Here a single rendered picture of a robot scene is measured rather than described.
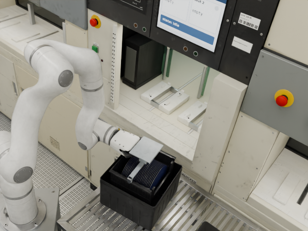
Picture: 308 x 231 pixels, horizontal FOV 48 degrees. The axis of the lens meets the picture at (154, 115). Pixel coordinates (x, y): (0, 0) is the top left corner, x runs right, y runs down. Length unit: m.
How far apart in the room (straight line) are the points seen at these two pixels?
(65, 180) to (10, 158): 1.48
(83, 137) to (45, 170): 1.40
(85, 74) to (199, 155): 0.65
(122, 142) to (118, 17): 0.57
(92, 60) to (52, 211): 0.73
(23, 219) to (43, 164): 1.30
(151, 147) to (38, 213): 0.58
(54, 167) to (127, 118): 1.08
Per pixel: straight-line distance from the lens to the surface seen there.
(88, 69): 1.26
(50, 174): 2.78
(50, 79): 1.13
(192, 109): 1.98
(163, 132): 1.84
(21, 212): 1.55
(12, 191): 1.44
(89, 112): 1.41
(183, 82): 2.24
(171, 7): 1.42
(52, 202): 1.67
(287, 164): 1.90
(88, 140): 1.45
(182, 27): 1.41
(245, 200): 1.70
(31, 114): 1.24
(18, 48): 2.57
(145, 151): 1.43
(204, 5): 1.33
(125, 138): 1.47
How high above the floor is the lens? 2.11
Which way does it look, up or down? 40 degrees down
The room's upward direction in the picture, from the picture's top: 8 degrees clockwise
